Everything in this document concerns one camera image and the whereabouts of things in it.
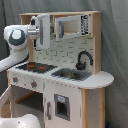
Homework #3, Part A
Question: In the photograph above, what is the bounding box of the wooden toy kitchen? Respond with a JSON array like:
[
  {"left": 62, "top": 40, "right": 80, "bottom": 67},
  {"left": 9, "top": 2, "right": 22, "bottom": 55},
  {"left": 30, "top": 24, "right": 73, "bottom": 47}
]
[{"left": 6, "top": 11, "right": 114, "bottom": 128}]

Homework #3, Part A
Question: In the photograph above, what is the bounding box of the white oven door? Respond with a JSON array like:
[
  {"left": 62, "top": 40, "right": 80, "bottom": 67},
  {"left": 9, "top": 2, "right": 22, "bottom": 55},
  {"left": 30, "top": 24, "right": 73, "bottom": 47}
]
[{"left": 0, "top": 87, "right": 12, "bottom": 118}]

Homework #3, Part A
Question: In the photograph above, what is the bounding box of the left stove knob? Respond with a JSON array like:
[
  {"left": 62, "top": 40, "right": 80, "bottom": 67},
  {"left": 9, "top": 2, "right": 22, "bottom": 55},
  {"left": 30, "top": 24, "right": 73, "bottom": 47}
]
[{"left": 12, "top": 77, "right": 18, "bottom": 83}]

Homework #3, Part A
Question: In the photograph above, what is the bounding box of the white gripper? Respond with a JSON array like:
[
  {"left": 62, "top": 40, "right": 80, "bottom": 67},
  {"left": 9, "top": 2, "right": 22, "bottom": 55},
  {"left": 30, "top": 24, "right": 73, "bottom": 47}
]
[{"left": 27, "top": 14, "right": 50, "bottom": 49}]

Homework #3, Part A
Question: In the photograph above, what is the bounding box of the white cabinet door with dispenser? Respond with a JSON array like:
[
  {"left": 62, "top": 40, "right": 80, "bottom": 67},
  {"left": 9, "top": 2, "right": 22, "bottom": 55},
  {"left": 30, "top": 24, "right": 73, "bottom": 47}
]
[{"left": 44, "top": 81, "right": 82, "bottom": 128}]

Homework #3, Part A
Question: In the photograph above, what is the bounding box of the white toy microwave door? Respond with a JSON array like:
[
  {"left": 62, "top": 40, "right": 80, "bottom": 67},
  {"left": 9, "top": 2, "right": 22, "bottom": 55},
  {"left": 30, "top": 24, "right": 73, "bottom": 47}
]
[{"left": 55, "top": 16, "right": 81, "bottom": 41}]

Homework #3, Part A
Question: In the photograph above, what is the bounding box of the stove knob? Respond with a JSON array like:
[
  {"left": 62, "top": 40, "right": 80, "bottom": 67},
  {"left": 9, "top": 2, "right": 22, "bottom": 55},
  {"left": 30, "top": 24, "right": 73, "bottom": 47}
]
[
  {"left": 12, "top": 77, "right": 18, "bottom": 83},
  {"left": 31, "top": 81, "right": 37, "bottom": 88}
]

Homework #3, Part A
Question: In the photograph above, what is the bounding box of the grey toy sink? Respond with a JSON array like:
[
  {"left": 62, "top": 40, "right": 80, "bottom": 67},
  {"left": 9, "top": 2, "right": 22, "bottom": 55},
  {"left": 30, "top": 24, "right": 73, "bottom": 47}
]
[{"left": 52, "top": 68, "right": 92, "bottom": 81}]

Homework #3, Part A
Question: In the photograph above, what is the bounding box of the right stove knob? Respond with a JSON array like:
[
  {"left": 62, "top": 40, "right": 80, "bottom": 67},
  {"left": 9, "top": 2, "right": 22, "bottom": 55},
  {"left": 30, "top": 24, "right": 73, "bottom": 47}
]
[{"left": 31, "top": 81, "right": 37, "bottom": 88}]

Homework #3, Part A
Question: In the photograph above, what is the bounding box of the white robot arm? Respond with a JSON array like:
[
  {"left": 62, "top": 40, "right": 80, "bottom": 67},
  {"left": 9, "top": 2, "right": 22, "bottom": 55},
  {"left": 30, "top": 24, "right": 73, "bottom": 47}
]
[{"left": 0, "top": 14, "right": 50, "bottom": 128}]

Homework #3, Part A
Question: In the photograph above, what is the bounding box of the black toy faucet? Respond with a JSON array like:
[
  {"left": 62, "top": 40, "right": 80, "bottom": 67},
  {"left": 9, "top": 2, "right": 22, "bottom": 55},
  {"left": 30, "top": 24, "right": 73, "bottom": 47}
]
[{"left": 75, "top": 51, "right": 93, "bottom": 70}]

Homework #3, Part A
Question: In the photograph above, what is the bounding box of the black toy stovetop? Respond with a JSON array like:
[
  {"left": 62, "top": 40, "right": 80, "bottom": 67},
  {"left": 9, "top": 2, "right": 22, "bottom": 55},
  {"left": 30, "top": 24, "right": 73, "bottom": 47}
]
[{"left": 18, "top": 62, "right": 55, "bottom": 74}]

